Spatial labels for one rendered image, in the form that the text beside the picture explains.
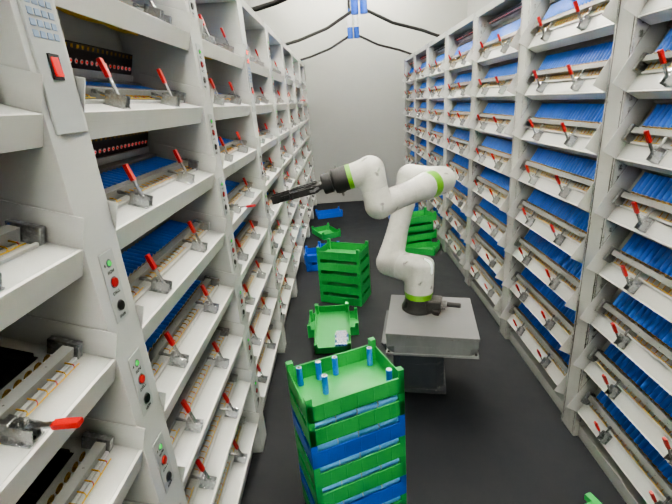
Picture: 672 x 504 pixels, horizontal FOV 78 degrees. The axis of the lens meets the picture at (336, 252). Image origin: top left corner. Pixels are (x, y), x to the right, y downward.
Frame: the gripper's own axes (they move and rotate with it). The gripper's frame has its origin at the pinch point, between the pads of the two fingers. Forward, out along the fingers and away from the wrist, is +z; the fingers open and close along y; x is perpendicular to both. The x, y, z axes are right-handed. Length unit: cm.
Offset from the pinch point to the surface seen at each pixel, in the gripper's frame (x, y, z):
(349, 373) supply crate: -52, -44, -11
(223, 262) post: -11.0, -25.2, 20.7
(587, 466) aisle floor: -117, -40, -81
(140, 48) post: 56, -25, 19
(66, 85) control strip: 40, -89, 7
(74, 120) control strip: 35, -89, 8
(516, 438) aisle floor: -113, -26, -62
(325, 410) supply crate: -48, -63, -4
